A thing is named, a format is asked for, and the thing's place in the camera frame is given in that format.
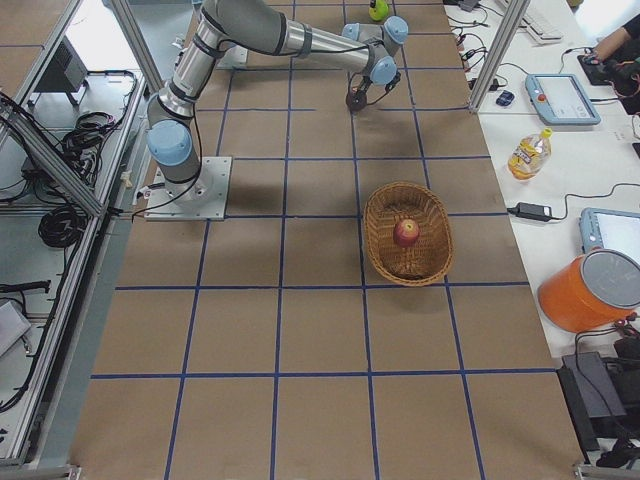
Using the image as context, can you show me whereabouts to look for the orange bucket with lid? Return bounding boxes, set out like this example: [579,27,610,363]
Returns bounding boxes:
[537,248,639,333]

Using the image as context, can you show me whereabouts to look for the black cable bundle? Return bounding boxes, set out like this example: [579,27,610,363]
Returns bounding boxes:
[38,204,84,250]

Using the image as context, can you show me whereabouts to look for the blue teach pendant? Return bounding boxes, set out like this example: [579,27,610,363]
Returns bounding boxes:
[524,74,601,126]
[579,208,639,262]

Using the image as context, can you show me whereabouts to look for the small dark blue pouch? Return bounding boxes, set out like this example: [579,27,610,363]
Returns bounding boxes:
[495,90,515,107]

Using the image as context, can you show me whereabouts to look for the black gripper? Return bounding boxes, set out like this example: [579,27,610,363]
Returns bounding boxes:
[354,77,372,96]

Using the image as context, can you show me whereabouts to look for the woven wicker basket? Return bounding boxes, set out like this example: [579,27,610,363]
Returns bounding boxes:
[364,182,453,287]

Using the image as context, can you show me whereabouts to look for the orange juice bottle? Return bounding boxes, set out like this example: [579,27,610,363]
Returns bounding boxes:
[507,127,553,181]

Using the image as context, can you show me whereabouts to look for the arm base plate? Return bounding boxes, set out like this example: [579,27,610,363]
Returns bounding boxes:
[143,156,232,221]
[216,45,249,70]

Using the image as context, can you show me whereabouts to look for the aluminium frame post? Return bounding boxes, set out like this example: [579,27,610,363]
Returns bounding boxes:
[468,0,530,113]

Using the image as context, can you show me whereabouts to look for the green apple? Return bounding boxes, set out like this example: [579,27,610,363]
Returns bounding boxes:
[368,0,389,22]

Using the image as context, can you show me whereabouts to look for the black power adapter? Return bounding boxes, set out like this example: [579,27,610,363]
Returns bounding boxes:
[507,202,556,223]

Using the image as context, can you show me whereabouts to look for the white keyboard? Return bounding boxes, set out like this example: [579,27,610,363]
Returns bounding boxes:
[521,1,564,45]

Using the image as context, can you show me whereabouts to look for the black box device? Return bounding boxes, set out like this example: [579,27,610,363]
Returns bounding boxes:
[556,352,639,470]

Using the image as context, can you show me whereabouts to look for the dark red apple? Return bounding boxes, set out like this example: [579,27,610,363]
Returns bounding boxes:
[345,91,368,113]

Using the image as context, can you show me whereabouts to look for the person at desk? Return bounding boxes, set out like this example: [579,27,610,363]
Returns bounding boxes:
[592,22,639,61]

